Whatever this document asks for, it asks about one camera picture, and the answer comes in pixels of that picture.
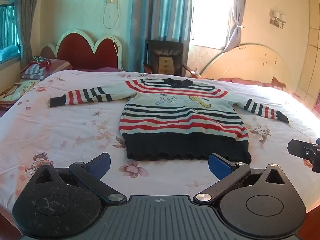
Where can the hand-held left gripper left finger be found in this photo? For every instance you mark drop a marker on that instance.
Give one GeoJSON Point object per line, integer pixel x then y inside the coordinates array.
{"type": "Point", "coordinates": [100, 166]}

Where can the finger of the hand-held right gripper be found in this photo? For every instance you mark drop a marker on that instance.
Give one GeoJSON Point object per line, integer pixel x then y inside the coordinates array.
{"type": "Point", "coordinates": [300, 150]}

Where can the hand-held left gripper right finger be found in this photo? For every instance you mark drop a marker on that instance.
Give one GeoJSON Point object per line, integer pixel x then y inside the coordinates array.
{"type": "Point", "coordinates": [219, 167]}

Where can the striped cartoon sweater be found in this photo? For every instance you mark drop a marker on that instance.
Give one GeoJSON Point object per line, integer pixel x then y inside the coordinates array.
{"type": "Point", "coordinates": [175, 120]}

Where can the bed with floral sheet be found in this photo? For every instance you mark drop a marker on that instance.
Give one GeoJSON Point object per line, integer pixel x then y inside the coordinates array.
{"type": "Point", "coordinates": [62, 135]}

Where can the pink pillow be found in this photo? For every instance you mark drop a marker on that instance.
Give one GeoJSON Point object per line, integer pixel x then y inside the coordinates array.
{"type": "Point", "coordinates": [250, 82]}

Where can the purple pillow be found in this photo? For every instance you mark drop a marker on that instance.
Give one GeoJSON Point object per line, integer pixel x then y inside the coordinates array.
{"type": "Point", "coordinates": [100, 69]}

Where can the beige round headboard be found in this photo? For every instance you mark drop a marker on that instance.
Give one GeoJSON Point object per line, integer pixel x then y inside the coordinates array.
{"type": "Point", "coordinates": [250, 65]}

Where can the beige wardrobe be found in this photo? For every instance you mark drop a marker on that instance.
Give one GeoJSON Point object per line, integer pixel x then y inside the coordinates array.
{"type": "Point", "coordinates": [311, 50]}

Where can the patterned maroon pillow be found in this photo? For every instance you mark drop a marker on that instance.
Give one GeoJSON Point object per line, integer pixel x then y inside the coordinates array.
{"type": "Point", "coordinates": [60, 64]}

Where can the yellow cartoon pillow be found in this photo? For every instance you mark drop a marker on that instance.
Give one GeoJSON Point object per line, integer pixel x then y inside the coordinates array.
{"type": "Point", "coordinates": [17, 90]}

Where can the red heart-shaped headboard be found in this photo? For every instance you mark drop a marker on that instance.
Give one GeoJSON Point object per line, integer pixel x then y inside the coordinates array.
{"type": "Point", "coordinates": [80, 52]}

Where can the small wooden drawer box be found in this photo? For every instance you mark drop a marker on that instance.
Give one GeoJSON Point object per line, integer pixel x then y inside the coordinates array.
{"type": "Point", "coordinates": [165, 65]}

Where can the folded striped cloth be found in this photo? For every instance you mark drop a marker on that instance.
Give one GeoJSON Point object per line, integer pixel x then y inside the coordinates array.
{"type": "Point", "coordinates": [33, 71]}

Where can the dark wooden armchair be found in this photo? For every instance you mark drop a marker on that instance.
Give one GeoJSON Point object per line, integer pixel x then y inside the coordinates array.
{"type": "Point", "coordinates": [162, 47]}

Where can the grey tied curtain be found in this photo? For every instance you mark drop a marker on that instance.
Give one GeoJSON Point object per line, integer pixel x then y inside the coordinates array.
{"type": "Point", "coordinates": [236, 12]}

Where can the bright window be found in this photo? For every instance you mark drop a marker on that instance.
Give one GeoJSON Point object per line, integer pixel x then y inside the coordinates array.
{"type": "Point", "coordinates": [210, 15]}

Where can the teal curtain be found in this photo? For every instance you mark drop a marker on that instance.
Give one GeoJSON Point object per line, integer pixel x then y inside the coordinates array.
{"type": "Point", "coordinates": [160, 10]}

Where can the window with teal curtain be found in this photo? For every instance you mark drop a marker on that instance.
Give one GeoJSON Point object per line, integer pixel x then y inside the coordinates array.
{"type": "Point", "coordinates": [8, 22]}

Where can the wall lamp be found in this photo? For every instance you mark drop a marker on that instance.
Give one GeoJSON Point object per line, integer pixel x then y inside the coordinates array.
{"type": "Point", "coordinates": [277, 20]}

